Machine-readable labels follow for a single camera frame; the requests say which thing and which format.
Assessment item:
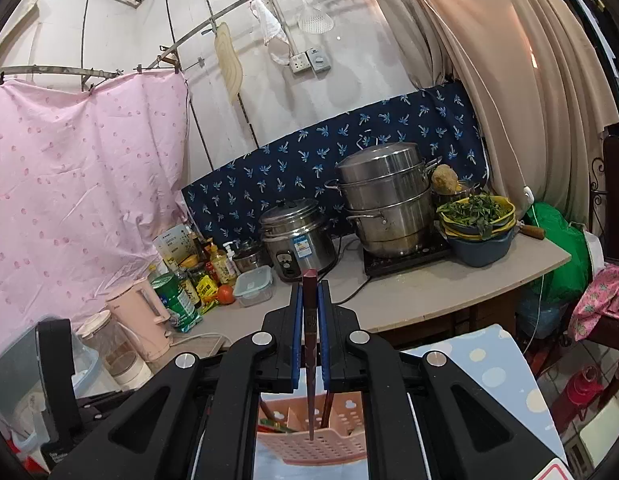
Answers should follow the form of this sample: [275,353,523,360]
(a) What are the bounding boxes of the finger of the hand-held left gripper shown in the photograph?
[78,392,140,420]

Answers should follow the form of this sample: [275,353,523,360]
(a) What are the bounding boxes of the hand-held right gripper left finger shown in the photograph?
[52,281,305,480]

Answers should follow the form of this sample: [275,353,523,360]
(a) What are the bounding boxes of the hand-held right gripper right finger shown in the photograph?
[318,281,560,480]

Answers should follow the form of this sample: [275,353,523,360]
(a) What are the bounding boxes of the pink perforated plastic basket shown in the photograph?
[256,391,366,466]

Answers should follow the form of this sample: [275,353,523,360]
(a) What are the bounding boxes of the blue storage bin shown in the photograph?
[0,315,101,462]

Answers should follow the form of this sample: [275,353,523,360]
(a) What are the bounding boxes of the clear jar with lid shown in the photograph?
[75,310,153,392]

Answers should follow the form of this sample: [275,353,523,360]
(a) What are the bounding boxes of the clear plastic food container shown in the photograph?
[233,266,274,309]

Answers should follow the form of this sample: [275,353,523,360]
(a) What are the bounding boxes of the pink electric kettle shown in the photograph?
[105,277,173,364]

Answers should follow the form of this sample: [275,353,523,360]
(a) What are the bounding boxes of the small steel pot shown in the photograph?
[232,242,265,274]

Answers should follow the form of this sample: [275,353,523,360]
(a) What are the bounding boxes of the steel rice cooker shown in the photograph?
[259,198,338,282]

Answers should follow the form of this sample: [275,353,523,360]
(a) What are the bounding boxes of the white pump bottle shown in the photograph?
[221,241,240,279]

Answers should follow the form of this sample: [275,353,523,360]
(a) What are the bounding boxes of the yellow oil bottle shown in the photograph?
[209,249,230,286]

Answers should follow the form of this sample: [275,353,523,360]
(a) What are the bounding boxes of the black induction cooktop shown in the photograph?
[362,240,453,277]

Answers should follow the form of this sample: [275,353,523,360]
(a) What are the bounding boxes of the green plastic bottle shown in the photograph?
[150,272,203,334]

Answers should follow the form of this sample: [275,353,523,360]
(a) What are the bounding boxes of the stainless steel steamer pot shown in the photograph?
[325,141,440,259]

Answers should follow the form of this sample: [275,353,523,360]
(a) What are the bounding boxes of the light blue printed tablecloth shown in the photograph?
[254,325,565,480]

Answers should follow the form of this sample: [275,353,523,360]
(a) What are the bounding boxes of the yellow-rimmed bowl of greens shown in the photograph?
[436,195,518,237]

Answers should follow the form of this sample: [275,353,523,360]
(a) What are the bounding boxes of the pink dotted curtain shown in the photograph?
[0,67,191,362]

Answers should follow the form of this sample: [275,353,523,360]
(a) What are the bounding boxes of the blue plastic bag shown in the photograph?
[516,289,571,342]

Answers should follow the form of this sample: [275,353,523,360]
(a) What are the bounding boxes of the green plastic bag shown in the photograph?
[521,201,591,307]

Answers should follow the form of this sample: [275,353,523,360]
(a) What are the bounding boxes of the pink floral cloth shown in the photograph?
[569,262,619,342]

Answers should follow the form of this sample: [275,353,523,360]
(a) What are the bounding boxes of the beige hanging paddle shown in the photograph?
[213,21,244,106]

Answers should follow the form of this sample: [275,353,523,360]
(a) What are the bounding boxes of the white hanging plastic bag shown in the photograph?
[248,0,295,64]

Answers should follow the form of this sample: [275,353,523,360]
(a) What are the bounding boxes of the beige curtain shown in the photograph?
[369,0,619,222]

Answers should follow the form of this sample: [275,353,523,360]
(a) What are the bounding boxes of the white round skimmer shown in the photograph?
[298,2,335,35]

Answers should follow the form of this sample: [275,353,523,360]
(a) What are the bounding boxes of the dark ornate chair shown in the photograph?
[588,132,619,267]

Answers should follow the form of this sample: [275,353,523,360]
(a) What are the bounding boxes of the dark hanging clothes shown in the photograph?
[539,0,619,127]

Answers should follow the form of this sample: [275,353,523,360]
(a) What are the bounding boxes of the white kettle cable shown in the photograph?
[173,332,226,350]

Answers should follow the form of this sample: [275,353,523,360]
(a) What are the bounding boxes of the white cord with switch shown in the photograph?
[429,0,546,362]

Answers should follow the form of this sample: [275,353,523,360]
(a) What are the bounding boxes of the white wall socket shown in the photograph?
[288,51,313,77]

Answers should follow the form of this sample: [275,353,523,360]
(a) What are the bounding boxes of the grey wall switch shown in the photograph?
[306,47,333,72]

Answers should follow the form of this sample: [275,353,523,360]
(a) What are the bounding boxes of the metal curtain rail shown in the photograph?
[148,0,391,70]
[0,62,186,87]

